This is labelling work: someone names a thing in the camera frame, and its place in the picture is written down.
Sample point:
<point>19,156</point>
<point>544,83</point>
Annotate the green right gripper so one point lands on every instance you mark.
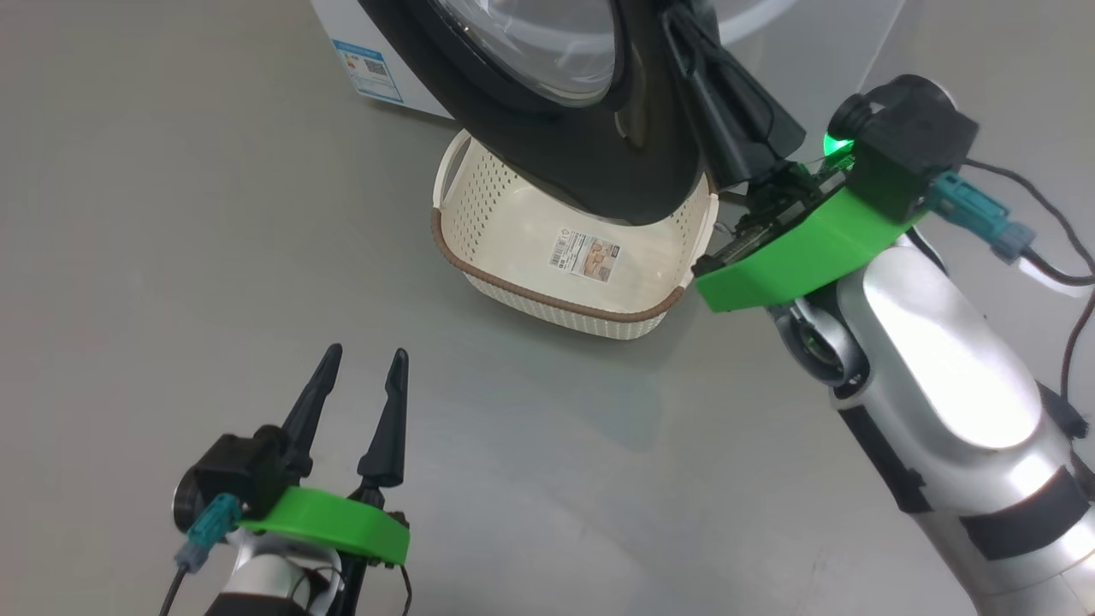
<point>796,257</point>

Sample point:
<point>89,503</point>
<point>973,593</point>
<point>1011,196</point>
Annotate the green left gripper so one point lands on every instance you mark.
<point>342,522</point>

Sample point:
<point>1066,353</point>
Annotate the washing machine door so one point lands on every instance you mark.
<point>599,154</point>

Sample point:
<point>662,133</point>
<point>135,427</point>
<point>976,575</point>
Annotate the printed basket label sticker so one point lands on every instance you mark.
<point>586,255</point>

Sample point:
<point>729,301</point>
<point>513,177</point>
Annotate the cream perforated laundry basket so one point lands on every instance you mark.
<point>513,248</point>

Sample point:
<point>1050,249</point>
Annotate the blue energy label sticker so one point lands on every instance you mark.
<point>369,73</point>

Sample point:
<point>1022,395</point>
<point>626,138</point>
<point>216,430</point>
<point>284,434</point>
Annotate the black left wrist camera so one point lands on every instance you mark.
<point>239,466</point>

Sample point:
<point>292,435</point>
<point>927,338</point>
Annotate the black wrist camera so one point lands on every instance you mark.
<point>915,145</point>
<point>239,466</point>

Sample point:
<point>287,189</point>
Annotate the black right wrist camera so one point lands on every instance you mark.
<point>915,145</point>

